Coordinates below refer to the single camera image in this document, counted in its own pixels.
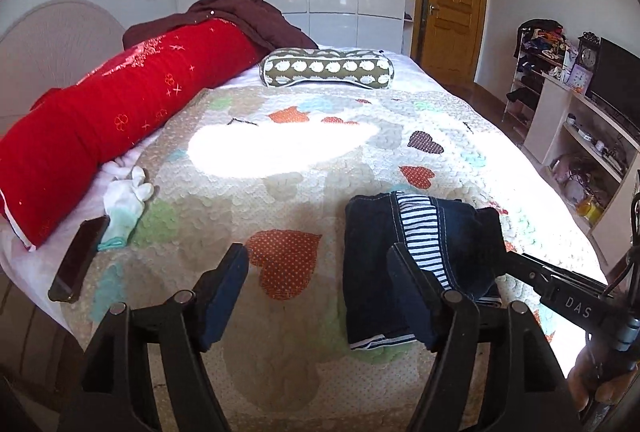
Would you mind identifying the white shoe rack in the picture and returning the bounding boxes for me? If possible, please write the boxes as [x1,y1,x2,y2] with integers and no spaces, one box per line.
[505,18,571,133]

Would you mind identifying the green patterned bolster pillow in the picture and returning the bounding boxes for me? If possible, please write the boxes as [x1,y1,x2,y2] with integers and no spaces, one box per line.
[258,47,396,89]

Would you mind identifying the black television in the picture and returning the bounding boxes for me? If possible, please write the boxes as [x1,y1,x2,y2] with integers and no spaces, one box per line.
[590,37,640,128]

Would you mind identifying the dark ornate table clock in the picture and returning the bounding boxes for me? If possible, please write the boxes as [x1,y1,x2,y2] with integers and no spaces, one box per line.
[577,32,601,78]

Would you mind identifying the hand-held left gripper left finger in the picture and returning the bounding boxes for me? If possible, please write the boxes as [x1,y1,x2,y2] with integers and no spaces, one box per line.
[57,242,250,432]

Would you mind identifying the white work glove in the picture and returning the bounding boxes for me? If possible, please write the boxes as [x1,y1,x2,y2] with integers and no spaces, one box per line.
[102,165,153,213]
[97,205,146,252]

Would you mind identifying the yellow jar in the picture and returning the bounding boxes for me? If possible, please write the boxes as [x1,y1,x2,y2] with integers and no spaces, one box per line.
[577,197,603,220]

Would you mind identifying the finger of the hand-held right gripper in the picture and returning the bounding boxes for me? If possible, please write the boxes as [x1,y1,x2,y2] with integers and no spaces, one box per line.
[501,249,626,347]

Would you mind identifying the dark brown blanket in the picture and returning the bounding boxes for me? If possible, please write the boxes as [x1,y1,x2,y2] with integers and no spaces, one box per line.
[122,0,318,56]

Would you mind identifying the wooden door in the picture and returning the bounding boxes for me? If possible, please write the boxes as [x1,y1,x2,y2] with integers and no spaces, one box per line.
[417,0,491,86]

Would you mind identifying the red bolster pillow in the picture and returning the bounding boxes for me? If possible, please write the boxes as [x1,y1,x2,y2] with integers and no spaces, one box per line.
[0,21,273,253]

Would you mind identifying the person's right hand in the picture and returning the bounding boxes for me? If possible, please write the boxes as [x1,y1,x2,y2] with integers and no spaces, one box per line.
[567,342,626,414]

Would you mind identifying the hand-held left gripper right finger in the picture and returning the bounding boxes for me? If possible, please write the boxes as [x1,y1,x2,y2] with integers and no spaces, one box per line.
[386,242,583,432]

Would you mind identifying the small purple clock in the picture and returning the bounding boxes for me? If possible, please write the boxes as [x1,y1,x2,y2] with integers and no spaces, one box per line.
[565,65,591,93]

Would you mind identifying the white television cabinet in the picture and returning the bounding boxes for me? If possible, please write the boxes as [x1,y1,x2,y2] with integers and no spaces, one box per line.
[522,75,640,240]

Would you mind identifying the navy pants with striped lining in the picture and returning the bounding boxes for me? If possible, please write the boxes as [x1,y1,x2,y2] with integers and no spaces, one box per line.
[344,192,506,353]

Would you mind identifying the black smartphone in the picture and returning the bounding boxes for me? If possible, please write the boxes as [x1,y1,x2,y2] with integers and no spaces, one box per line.
[48,215,111,304]

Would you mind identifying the pale padded headboard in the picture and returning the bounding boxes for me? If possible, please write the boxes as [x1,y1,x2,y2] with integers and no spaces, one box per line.
[0,0,126,123]

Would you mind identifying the patchwork heart print quilt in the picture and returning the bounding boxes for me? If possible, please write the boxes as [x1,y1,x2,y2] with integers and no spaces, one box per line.
[60,85,608,413]

